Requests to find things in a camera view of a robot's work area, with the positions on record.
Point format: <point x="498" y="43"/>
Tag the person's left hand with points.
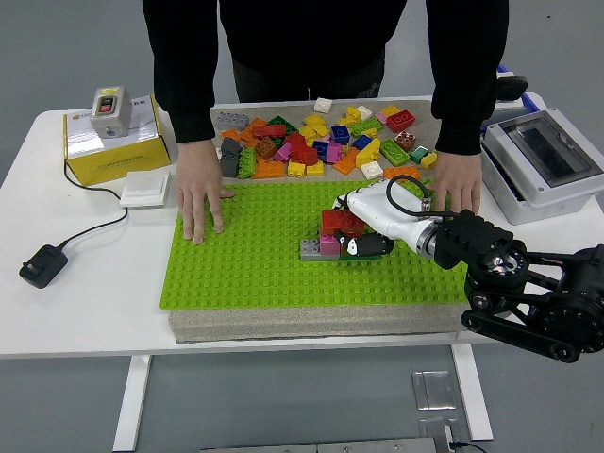
<point x="458" y="181"/>

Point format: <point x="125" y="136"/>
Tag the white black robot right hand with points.
<point x="377" y="210"/>

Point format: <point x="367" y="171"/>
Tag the person's right hand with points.
<point x="200" y="184"/>

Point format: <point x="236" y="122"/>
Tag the red two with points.
<point x="337" y="222"/>
<point x="269" y="131"/>

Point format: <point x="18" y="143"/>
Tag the green studded baseplate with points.
<point x="259" y="278"/>

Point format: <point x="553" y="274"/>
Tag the person's left forearm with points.
<point x="464" y="108"/>

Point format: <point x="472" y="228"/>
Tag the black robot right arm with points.
<point x="472" y="240"/>

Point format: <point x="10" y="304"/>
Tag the person's right forearm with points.
<point x="193" y="104"/>

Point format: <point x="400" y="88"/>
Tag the orange two by four brick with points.
<point x="398" y="172"/>
<point x="269" y="170"/>

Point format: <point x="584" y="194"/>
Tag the green white brick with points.
<point x="418" y="155"/>

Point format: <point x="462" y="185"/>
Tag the dark grey slope brick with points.
<point x="231" y="146"/>

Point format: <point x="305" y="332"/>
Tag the yellow curved slope brick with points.
<point x="368" y="155"/>

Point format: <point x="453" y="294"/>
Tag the orange brick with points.
<point x="347" y="162"/>
<point x="258" y="122"/>
<point x="231" y="134"/>

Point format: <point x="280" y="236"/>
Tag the lime green two by four brick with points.
<point x="394" y="152"/>

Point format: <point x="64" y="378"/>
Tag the pink two by two brick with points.
<point x="329" y="245"/>

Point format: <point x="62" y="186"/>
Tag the brown brick white studs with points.
<point x="406" y="140"/>

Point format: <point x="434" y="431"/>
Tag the blue brick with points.
<point x="362" y="142"/>
<point x="322" y="148"/>
<point x="340" y="134"/>

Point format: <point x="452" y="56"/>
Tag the grey two by four brick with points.
<point x="233" y="122"/>

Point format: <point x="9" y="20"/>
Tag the pink brick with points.
<point x="381" y="118"/>
<point x="334" y="152"/>
<point x="283" y="152"/>

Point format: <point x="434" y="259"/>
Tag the large red brick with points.
<point x="304" y="153"/>

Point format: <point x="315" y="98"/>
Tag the white square tile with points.
<point x="323" y="105"/>
<point x="372" y="170"/>
<point x="364" y="112"/>

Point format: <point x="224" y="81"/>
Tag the yellow cardboard box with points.
<point x="118" y="160"/>

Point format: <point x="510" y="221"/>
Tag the black plug adapter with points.
<point x="512" y="88"/>

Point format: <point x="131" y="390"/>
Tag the blue plastic bin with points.
<point x="533" y="100"/>

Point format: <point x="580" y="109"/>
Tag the grey-brown foam mat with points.
<point x="283" y="325"/>

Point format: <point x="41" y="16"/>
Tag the black power adapter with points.
<point x="42" y="266"/>

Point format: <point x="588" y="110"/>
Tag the person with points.
<point x="307" y="38"/>

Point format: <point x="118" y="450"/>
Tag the metal floor plate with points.
<point x="436" y="430"/>
<point x="434" y="389"/>

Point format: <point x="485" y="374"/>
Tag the white table leg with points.
<point x="132" y="401"/>
<point x="472" y="391"/>

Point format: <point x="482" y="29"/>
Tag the white wall switch panel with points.
<point x="144" y="189"/>

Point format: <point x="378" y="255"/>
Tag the grey electrical enclosure box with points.
<point x="542" y="207"/>

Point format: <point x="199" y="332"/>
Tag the grey push-button switch box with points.
<point x="118" y="118"/>

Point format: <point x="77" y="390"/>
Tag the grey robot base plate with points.
<point x="330" y="447"/>

